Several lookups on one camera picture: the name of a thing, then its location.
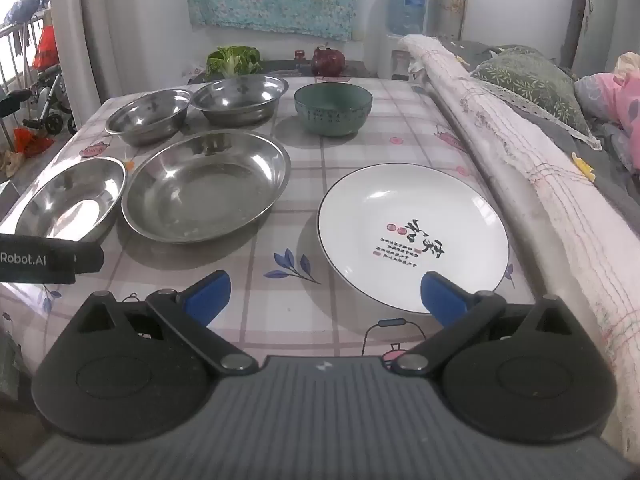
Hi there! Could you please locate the red plastic bag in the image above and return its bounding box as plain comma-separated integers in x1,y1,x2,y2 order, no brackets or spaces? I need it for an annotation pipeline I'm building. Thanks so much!
12,127,55,158
32,25,58,68

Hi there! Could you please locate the green ceramic bowl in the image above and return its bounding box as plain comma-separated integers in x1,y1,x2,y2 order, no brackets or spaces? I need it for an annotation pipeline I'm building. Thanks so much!
294,83,373,137

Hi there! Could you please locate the yellow paper tag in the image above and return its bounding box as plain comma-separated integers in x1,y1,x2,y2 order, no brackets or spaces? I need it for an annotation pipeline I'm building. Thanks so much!
572,152,597,182

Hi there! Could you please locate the beige crumpled bag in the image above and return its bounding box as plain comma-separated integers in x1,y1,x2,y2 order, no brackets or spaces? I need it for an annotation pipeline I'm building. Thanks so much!
2,150,26,178

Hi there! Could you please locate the dark blue hanging cloth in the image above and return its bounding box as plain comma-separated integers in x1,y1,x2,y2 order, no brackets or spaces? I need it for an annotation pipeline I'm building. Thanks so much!
4,0,51,26

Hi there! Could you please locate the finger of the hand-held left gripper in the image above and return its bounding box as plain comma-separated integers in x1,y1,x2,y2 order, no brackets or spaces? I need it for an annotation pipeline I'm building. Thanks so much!
75,241,104,275

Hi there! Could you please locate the white printed ceramic plate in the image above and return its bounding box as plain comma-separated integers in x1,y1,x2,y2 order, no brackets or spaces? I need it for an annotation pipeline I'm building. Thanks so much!
317,163,511,315

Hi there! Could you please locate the white water dispenser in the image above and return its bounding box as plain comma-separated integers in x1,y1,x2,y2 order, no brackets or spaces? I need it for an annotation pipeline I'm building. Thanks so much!
385,35,426,81

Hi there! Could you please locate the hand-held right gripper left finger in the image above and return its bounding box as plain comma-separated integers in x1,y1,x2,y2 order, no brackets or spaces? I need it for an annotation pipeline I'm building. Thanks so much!
65,270,261,376

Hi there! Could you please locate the grey wardrobe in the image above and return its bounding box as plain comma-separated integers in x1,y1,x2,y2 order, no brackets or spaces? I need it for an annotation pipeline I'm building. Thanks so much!
565,0,640,68

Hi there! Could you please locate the metal railing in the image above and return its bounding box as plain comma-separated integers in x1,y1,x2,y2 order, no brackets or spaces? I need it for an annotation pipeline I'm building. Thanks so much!
0,10,51,153

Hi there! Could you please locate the large shallow steel plate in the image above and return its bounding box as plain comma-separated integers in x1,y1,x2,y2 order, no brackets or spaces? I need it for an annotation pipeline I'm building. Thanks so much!
121,130,292,244

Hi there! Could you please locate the blue water jug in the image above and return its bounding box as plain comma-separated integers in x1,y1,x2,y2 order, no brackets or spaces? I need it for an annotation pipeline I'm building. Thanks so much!
387,0,431,37

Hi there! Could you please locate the deep steel plate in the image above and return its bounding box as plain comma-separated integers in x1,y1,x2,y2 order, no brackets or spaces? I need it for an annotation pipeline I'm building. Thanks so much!
15,156,127,243

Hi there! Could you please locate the medium steel bowl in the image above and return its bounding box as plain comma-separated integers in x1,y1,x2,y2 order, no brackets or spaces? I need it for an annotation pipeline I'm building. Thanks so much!
191,75,290,127

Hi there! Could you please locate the green patterned pillow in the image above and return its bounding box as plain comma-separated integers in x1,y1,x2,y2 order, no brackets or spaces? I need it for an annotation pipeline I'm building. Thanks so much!
470,46,602,150

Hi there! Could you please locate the pink blanket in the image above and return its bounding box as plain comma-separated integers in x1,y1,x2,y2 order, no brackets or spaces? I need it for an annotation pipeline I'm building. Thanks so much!
574,52,640,173

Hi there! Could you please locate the white curtain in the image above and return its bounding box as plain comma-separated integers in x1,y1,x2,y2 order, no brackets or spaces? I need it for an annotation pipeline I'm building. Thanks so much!
47,0,132,136

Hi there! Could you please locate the tall printed carton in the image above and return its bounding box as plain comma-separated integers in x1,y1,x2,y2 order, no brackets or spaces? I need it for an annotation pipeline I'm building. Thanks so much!
429,0,470,42

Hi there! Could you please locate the red onion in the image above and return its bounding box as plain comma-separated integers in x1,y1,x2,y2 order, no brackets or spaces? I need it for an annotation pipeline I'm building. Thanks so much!
311,46,347,77

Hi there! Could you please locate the green cabbage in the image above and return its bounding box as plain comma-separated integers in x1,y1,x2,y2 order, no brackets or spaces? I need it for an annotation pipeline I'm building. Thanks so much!
206,46,263,78

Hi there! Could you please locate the rolled white quilt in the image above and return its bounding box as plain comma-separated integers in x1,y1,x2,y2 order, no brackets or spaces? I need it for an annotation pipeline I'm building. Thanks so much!
402,35,640,411

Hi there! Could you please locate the small steel bowl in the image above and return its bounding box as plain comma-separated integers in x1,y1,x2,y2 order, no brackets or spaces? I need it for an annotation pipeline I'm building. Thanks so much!
105,88,193,147

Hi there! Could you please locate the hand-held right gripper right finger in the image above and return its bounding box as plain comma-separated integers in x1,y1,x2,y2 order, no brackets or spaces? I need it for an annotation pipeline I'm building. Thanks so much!
390,271,586,375

